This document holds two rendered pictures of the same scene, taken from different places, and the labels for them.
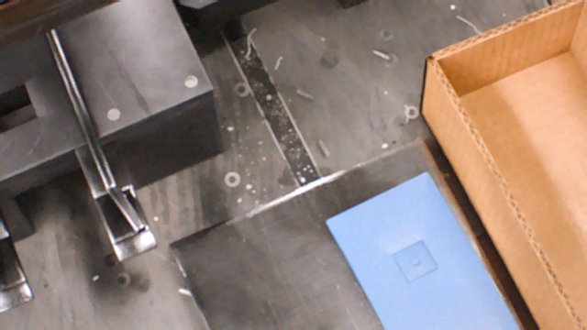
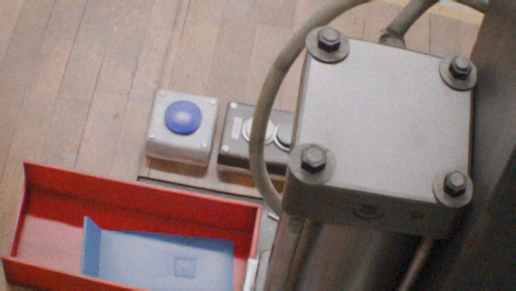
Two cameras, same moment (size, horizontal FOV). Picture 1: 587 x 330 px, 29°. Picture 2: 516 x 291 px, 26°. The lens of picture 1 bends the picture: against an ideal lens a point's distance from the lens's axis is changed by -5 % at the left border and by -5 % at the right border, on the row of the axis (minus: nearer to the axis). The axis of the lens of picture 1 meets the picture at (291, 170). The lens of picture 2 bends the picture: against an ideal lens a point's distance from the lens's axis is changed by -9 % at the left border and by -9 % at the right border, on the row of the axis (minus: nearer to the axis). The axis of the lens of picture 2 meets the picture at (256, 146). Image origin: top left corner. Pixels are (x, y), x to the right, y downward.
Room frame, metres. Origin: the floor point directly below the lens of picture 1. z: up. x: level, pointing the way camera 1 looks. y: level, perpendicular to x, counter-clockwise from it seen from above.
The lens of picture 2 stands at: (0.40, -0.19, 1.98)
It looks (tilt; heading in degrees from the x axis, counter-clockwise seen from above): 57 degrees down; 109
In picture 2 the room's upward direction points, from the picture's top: 11 degrees clockwise
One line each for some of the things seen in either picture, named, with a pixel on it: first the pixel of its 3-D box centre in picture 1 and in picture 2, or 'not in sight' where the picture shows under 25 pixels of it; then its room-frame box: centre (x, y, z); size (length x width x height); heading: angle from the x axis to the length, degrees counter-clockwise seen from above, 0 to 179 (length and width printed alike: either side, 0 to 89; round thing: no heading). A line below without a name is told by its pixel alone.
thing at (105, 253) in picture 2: not in sight; (156, 261); (0.15, 0.29, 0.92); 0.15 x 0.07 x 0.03; 27
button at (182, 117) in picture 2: not in sight; (182, 120); (0.10, 0.44, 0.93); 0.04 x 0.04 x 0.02
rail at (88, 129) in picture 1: (78, 103); not in sight; (0.34, 0.12, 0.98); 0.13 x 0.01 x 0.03; 20
